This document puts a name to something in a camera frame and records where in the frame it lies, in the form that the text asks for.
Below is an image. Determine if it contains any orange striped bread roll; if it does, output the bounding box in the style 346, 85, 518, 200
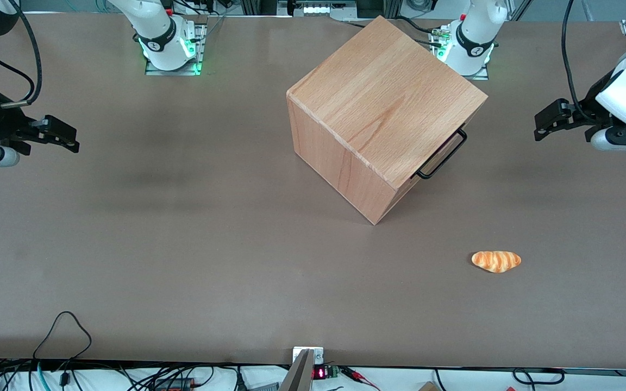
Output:
472, 250, 522, 273

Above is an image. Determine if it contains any wooden drawer cabinet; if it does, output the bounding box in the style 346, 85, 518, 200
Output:
287, 15, 489, 225

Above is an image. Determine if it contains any red clip lead wire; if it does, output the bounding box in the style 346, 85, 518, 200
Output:
339, 366, 380, 390

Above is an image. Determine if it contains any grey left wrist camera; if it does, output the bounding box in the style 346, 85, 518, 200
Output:
589, 126, 626, 153

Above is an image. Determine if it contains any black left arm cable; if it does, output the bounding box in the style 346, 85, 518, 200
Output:
561, 0, 591, 117

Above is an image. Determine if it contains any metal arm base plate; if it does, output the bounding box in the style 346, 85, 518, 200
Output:
430, 24, 491, 81
145, 21, 208, 76

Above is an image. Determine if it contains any wooden drawer with black handle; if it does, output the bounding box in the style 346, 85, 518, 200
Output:
415, 128, 468, 180

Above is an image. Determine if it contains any silver camera mount bracket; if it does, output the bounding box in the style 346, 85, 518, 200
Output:
278, 346, 325, 391

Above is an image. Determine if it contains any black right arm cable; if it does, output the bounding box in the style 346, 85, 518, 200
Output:
0, 0, 43, 105

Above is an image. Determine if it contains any black looped table cable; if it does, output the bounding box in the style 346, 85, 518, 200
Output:
33, 311, 92, 360

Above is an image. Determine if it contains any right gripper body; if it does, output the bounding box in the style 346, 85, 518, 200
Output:
0, 90, 36, 146

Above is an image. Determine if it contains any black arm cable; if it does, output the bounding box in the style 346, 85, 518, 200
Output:
561, 0, 591, 117
0, 0, 43, 105

